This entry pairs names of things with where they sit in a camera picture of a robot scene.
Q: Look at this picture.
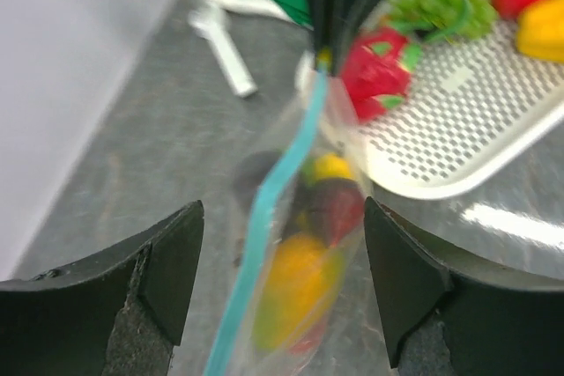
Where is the yellow bell pepper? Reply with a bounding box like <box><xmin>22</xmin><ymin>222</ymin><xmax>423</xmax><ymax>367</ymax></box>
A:
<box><xmin>516</xmin><ymin>0</ymin><xmax>563</xmax><ymax>63</ymax></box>

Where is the pink dragon fruit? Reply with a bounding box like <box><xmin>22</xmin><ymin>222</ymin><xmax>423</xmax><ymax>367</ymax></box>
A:
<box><xmin>341</xmin><ymin>26</ymin><xmax>422</xmax><ymax>123</ymax></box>

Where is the orange green mango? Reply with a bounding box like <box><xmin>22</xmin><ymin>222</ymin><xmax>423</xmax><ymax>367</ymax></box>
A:
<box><xmin>252</xmin><ymin>232</ymin><xmax>346</xmax><ymax>352</ymax></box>

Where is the white plastic basket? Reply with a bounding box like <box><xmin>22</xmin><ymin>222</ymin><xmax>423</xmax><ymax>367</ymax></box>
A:
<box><xmin>347</xmin><ymin>21</ymin><xmax>563</xmax><ymax>200</ymax></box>

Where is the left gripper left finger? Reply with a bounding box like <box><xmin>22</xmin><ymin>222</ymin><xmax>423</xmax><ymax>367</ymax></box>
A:
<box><xmin>1</xmin><ymin>202</ymin><xmax>204</xmax><ymax>375</ymax></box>

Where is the clear zip top bag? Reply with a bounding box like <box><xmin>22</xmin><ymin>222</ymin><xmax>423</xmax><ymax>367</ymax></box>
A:
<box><xmin>204</xmin><ymin>49</ymin><xmax>371</xmax><ymax>375</ymax></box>

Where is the green grape bunch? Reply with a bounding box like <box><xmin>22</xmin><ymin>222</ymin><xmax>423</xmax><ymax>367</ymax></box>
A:
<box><xmin>387</xmin><ymin>0</ymin><xmax>498</xmax><ymax>40</ymax></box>

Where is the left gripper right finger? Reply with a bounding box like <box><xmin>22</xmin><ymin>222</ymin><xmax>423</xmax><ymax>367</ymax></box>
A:
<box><xmin>364</xmin><ymin>198</ymin><xmax>563</xmax><ymax>375</ymax></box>

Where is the dark red plum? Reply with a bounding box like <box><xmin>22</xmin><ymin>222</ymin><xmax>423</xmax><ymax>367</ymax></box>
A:
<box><xmin>305</xmin><ymin>178</ymin><xmax>366</xmax><ymax>247</ymax></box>

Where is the yellow lemon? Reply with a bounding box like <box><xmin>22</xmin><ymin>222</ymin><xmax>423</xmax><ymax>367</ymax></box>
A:
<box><xmin>301</xmin><ymin>153</ymin><xmax>355</xmax><ymax>186</ymax></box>

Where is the orange peach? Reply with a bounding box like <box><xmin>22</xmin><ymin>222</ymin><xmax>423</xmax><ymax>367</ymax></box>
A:
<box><xmin>289</xmin><ymin>320</ymin><xmax>327</xmax><ymax>354</ymax></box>

